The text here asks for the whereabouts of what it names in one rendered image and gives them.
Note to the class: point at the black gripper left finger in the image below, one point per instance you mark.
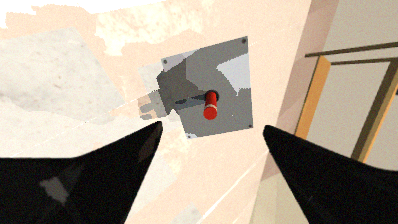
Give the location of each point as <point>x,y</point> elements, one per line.
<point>97,187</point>

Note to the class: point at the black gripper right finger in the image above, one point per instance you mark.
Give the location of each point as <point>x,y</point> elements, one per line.
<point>331,188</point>

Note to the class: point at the grey sloped panel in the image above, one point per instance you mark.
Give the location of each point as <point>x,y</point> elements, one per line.
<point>222,68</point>

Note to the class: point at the red peg with grey band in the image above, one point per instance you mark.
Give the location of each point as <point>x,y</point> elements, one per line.
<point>210,109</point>

